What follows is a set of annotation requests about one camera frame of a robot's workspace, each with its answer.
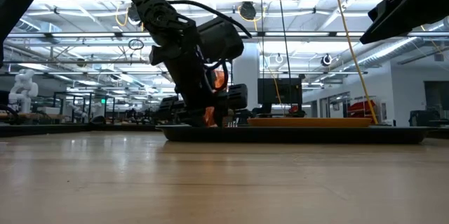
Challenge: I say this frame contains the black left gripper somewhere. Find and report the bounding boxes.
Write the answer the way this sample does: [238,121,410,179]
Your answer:
[156,55,248,129]

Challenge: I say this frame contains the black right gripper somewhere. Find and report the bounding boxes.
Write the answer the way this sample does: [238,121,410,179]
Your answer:
[360,0,449,46]

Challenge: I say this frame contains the orange translucent plastic cup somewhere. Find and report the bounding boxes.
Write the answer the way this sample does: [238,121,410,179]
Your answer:
[204,69,227,129]

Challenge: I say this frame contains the black plastic tray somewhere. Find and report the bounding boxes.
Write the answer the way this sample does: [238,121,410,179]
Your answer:
[155,124,436,145]

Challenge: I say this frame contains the white pillar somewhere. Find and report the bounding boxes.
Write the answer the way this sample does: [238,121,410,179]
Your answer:
[232,43,261,112]

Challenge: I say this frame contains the black monitor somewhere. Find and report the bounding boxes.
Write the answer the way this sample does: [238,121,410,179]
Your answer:
[257,77,304,105]

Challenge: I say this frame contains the red storage bins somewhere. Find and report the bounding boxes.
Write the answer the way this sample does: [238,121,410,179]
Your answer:
[347,99,377,119]

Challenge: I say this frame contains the white robot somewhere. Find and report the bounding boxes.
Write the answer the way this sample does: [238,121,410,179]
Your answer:
[7,69,39,114]

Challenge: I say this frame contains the yellow hanging cable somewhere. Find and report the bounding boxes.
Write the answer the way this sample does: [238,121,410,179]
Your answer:
[330,0,380,125]

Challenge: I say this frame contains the black hanging cable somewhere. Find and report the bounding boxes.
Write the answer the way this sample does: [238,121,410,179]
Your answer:
[274,0,293,79]

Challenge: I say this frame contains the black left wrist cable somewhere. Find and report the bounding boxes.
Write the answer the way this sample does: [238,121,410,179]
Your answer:
[167,0,253,39]

